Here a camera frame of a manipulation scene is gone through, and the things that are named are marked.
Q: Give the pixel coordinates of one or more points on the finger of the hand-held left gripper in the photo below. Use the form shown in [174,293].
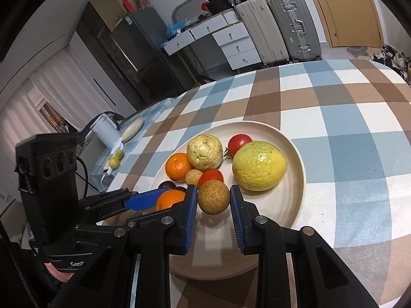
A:
[144,200]

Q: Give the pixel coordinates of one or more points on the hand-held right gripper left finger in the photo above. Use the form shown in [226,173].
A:
[190,218]

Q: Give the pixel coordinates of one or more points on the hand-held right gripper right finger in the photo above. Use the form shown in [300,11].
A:
[236,218]

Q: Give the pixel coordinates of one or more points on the orange mandarin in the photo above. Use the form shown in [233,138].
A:
[178,166]
[170,199]

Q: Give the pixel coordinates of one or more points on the dark purple plum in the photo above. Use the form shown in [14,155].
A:
[180,189]
[167,185]

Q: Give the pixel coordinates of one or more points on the speckled brown round fruit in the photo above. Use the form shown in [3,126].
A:
[213,197]

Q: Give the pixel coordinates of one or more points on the small tan round fruit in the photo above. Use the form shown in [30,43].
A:
[193,177]

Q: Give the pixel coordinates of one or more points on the red tomato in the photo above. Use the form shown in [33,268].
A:
[210,176]
[240,141]

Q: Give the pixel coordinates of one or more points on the large cream plate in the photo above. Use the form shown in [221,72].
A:
[289,199]

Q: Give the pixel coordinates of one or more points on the person's left forearm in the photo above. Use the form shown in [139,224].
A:
[19,279]

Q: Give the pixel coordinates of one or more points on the small green lime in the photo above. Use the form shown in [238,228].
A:
[114,162]
[119,154]

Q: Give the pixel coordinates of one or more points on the large yellow citrus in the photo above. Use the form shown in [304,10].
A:
[259,166]

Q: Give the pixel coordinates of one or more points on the wrinkled yellow guava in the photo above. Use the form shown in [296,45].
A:
[205,152]

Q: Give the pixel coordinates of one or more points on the small cream plate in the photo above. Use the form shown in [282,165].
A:
[132,129]

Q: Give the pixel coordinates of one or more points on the white kettle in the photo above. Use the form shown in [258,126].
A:
[106,130]

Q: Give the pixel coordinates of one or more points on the white curtain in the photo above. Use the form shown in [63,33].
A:
[22,102]

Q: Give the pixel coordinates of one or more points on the checkered tablecloth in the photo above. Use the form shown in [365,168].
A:
[346,134]

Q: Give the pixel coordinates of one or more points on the dark grey fridge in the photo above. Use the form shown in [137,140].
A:
[144,45]

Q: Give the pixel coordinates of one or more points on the dark tall cabinet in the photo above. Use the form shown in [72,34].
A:
[93,38]

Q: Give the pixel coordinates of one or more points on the blue plastic bag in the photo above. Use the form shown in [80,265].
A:
[176,28]

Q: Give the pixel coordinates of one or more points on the white drawer unit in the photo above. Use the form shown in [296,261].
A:
[231,41]

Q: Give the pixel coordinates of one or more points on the beige suitcase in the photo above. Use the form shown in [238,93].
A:
[260,29]

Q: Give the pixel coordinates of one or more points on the cardboard box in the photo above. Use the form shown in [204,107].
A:
[107,9]

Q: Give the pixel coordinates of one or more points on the red container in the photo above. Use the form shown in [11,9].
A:
[128,4]

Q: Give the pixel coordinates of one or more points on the silver suitcase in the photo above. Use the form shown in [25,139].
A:
[293,25]

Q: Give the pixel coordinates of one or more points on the pile of shoes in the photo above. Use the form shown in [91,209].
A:
[391,57]

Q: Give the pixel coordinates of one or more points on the wooden door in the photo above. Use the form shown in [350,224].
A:
[346,9]

